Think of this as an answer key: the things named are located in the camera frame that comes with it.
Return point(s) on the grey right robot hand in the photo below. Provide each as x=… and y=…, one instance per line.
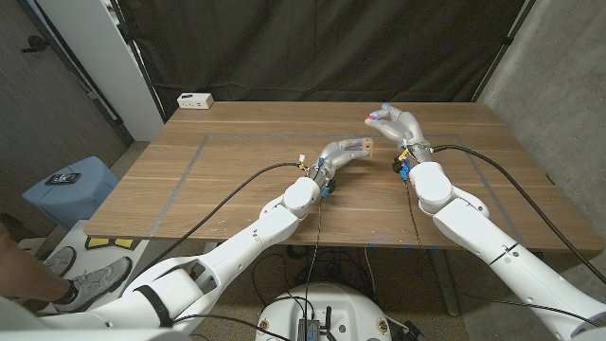
x=404, y=130

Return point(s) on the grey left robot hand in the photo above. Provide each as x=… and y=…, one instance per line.
x=338, y=154

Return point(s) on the wooden block with holes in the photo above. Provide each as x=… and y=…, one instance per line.
x=368, y=148

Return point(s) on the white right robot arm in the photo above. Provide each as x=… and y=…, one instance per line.
x=483, y=237

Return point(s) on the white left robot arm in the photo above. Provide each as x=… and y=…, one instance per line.
x=246, y=241

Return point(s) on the black backdrop curtain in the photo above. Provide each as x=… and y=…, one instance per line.
x=322, y=47

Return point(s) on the black backdrop stand pole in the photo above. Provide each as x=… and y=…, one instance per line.
x=137, y=57
x=502, y=45

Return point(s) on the white power strip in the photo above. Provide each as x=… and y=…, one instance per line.
x=195, y=101

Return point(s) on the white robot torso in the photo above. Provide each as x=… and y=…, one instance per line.
x=350, y=308

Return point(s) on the grey table leg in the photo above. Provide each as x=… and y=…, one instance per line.
x=445, y=293

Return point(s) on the small grey electronics module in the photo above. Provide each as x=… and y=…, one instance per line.
x=308, y=330

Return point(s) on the white floor mat yellow print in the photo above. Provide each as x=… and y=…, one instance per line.
x=142, y=251

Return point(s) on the blue plastic bin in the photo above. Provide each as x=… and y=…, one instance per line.
x=90, y=194

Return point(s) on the grey sneaker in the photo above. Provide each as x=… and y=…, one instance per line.
x=61, y=260
x=99, y=281

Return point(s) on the person's bare leg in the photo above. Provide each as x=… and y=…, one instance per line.
x=28, y=279

